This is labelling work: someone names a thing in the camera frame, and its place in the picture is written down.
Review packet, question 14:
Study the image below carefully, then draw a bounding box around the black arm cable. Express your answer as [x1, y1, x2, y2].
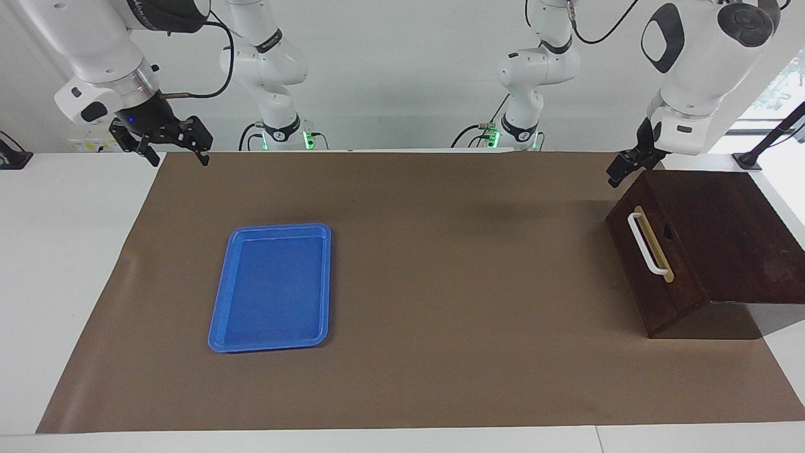
[565, 0, 643, 46]
[157, 9, 236, 100]

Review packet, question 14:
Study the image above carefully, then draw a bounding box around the brown paper table mat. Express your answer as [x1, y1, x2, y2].
[36, 151, 805, 435]

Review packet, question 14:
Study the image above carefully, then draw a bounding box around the window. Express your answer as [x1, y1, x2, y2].
[737, 50, 805, 121]

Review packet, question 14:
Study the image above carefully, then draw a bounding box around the wooden drawer with white handle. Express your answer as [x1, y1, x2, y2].
[619, 176, 692, 325]

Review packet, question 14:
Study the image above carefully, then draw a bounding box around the blue plastic tray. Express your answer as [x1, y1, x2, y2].
[208, 223, 332, 354]

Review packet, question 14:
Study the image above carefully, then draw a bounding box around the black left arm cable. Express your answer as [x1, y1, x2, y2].
[565, 0, 643, 46]

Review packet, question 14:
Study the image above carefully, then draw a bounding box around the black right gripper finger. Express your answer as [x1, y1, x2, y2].
[134, 138, 162, 169]
[181, 115, 214, 167]

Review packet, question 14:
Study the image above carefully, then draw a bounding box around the white wall socket box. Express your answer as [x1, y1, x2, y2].
[67, 129, 142, 154]

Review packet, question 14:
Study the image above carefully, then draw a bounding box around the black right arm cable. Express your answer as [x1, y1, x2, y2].
[157, 9, 236, 100]

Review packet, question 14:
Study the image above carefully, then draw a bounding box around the black camera stand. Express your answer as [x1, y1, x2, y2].
[732, 101, 805, 172]

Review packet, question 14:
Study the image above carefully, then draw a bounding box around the dark wooden cabinet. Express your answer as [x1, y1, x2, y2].
[605, 169, 805, 340]

